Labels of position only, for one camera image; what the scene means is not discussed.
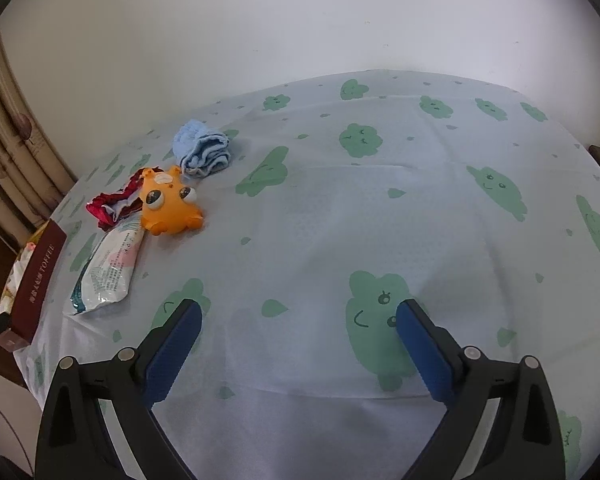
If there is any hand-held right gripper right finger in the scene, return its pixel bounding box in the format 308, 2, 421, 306
395, 298, 566, 480

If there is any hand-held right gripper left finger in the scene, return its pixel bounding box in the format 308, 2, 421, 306
35, 298, 203, 480

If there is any red tin box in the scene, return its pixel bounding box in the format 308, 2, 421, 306
0, 220, 68, 350

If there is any white tissue packet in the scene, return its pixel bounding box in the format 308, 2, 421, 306
69, 220, 148, 317

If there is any orange squeeze toy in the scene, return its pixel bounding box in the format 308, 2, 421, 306
139, 165, 206, 236

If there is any red frilly cloth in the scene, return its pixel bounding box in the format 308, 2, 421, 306
85, 167, 153, 231

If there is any light blue towel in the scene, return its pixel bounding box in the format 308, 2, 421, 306
173, 119, 232, 177

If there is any cloud print tablecloth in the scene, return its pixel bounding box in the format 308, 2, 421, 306
15, 69, 600, 480

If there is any beige patterned curtain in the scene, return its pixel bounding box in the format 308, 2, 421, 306
0, 30, 78, 256

